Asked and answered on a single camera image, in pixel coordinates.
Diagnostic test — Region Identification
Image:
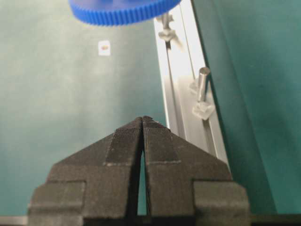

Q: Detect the small white sticker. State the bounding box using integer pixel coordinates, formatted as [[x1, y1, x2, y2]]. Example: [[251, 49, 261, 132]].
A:
[[98, 40, 111, 56]]

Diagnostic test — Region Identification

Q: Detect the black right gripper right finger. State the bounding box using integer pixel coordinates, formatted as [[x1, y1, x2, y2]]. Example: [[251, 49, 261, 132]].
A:
[[143, 116, 250, 226]]

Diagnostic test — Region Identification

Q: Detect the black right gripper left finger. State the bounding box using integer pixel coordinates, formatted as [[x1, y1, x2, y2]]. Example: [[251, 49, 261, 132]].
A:
[[28, 117, 143, 226]]

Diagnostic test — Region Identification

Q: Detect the long aluminium extrusion rail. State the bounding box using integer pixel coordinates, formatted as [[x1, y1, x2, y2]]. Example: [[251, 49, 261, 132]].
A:
[[154, 0, 228, 163]]

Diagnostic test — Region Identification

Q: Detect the large blue plastic gear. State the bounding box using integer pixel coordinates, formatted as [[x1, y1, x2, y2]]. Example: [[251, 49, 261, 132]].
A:
[[68, 0, 180, 26]]

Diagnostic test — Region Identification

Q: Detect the long steel shaft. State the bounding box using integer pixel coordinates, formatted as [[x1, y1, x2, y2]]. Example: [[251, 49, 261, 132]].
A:
[[198, 67, 211, 102]]

